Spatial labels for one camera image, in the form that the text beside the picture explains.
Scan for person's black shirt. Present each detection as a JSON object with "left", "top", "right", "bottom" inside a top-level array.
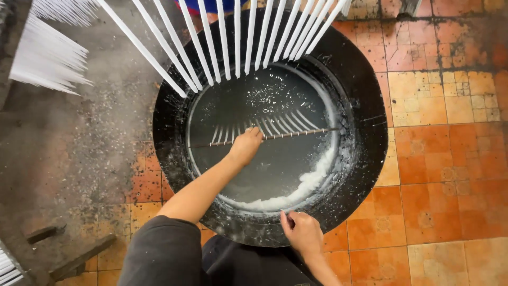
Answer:
[{"left": 117, "top": 215, "right": 208, "bottom": 286}]

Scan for row of submerged white candles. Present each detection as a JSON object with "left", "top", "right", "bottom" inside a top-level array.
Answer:
[{"left": 210, "top": 109, "right": 320, "bottom": 144}]

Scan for grey metal post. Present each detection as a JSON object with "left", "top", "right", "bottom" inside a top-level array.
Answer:
[{"left": 396, "top": 0, "right": 424, "bottom": 19}]

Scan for white candles in frame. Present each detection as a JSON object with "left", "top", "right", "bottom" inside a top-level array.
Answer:
[{"left": 0, "top": 238, "right": 25, "bottom": 286}]

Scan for row of hanging white candles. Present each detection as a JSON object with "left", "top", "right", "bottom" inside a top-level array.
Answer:
[{"left": 95, "top": 0, "right": 352, "bottom": 99}]

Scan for round black wax vat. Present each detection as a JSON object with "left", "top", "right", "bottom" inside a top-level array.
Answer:
[{"left": 152, "top": 7, "right": 389, "bottom": 248}]

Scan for bundle of thin white candles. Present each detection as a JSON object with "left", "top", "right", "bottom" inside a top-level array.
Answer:
[{"left": 9, "top": 0, "right": 100, "bottom": 96}]

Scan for person's right hand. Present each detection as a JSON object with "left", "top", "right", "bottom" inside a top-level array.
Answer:
[{"left": 280, "top": 210, "right": 324, "bottom": 259}]

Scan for blue and red container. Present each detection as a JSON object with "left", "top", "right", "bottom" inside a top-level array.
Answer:
[{"left": 175, "top": 0, "right": 251, "bottom": 17}]

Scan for short dark wooden block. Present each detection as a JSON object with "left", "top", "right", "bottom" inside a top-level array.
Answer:
[{"left": 25, "top": 225, "right": 66, "bottom": 244}]

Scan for person's dark trousers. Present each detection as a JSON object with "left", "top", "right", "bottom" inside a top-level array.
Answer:
[{"left": 202, "top": 234, "right": 323, "bottom": 286}]

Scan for person's left hand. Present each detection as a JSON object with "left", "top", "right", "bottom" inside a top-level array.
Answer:
[{"left": 228, "top": 126, "right": 265, "bottom": 167}]

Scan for long dark wooden block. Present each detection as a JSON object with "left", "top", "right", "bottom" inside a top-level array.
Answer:
[{"left": 49, "top": 234, "right": 117, "bottom": 281}]

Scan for thin metal dipping rod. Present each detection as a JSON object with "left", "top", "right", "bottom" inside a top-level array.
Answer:
[{"left": 190, "top": 127, "right": 341, "bottom": 148}]

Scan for white solidified wax lump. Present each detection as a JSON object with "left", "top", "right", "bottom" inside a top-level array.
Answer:
[{"left": 219, "top": 146, "right": 339, "bottom": 212}]

